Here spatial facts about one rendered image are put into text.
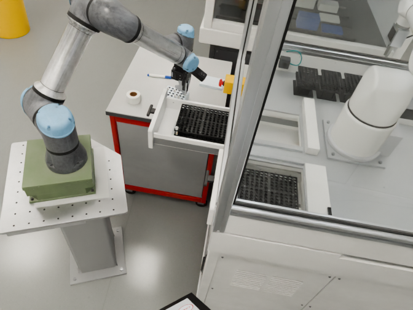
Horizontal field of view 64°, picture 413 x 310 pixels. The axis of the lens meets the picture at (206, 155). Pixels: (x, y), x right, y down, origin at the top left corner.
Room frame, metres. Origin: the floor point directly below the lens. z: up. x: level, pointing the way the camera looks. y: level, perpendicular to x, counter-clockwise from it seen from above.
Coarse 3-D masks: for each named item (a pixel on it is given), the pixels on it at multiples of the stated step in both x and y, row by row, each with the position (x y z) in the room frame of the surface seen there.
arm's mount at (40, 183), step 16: (32, 144) 0.84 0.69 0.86; (32, 160) 0.76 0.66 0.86; (32, 176) 0.69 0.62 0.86; (48, 176) 0.70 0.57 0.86; (64, 176) 0.71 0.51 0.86; (80, 176) 0.72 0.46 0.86; (32, 192) 0.64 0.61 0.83; (48, 192) 0.66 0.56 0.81; (64, 192) 0.68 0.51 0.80; (80, 192) 0.70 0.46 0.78
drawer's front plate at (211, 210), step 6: (222, 150) 0.90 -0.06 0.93; (216, 168) 0.81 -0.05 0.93; (216, 174) 0.78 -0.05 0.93; (216, 180) 0.75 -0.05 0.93; (216, 186) 0.72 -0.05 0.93; (216, 192) 0.70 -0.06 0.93; (210, 204) 0.64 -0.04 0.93; (210, 210) 0.62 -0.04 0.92; (210, 216) 0.62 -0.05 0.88; (210, 222) 0.62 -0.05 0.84
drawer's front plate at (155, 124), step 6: (162, 96) 1.17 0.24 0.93; (162, 102) 1.13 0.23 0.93; (156, 108) 1.09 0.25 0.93; (162, 108) 1.13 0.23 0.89; (156, 114) 1.05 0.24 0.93; (162, 114) 1.13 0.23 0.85; (156, 120) 1.02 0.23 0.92; (150, 126) 0.97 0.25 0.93; (156, 126) 1.02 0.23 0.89; (150, 132) 0.95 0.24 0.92; (150, 138) 0.95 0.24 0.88; (150, 144) 0.95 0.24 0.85
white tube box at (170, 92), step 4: (172, 88) 1.41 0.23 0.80; (168, 92) 1.37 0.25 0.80; (172, 92) 1.37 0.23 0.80; (176, 92) 1.38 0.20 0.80; (180, 92) 1.38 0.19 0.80; (188, 92) 1.39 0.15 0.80; (168, 96) 1.34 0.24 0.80; (172, 96) 1.35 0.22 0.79; (176, 96) 1.35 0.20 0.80; (180, 96) 1.36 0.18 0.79; (184, 96) 1.36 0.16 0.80; (188, 96) 1.38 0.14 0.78
